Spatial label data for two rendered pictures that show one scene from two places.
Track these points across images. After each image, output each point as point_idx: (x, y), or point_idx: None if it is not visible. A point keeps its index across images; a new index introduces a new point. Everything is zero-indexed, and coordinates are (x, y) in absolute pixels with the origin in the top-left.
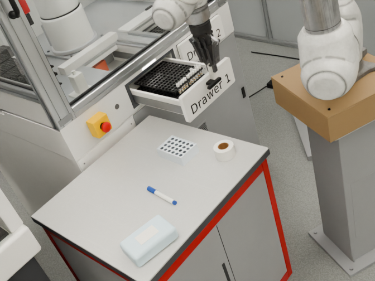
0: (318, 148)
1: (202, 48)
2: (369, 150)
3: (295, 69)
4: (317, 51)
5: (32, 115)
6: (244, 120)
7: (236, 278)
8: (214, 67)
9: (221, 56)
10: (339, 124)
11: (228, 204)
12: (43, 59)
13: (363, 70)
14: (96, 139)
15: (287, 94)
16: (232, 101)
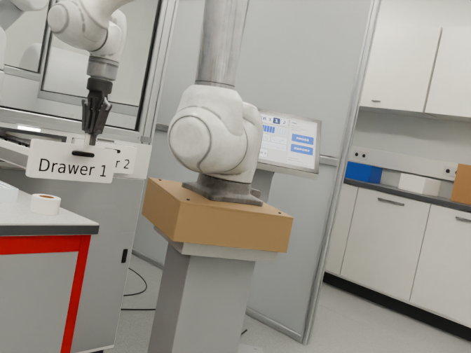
0: (165, 291)
1: (90, 111)
2: (221, 311)
3: (178, 183)
4: (195, 98)
5: None
6: (108, 291)
7: None
8: (92, 139)
9: (118, 192)
10: (192, 222)
11: (3, 245)
12: None
13: (246, 197)
14: None
15: (155, 192)
16: (106, 254)
